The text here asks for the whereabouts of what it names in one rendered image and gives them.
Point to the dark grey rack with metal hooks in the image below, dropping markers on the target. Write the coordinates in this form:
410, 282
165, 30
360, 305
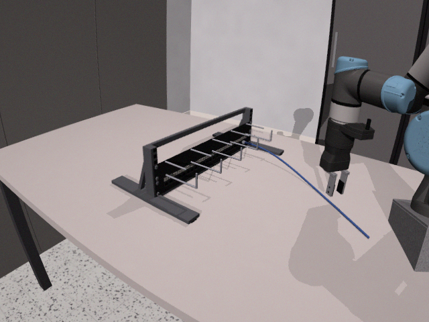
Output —
166, 176

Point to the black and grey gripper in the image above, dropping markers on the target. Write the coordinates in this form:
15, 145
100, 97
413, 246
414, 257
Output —
342, 130

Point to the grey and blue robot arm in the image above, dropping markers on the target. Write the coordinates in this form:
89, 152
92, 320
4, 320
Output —
397, 94

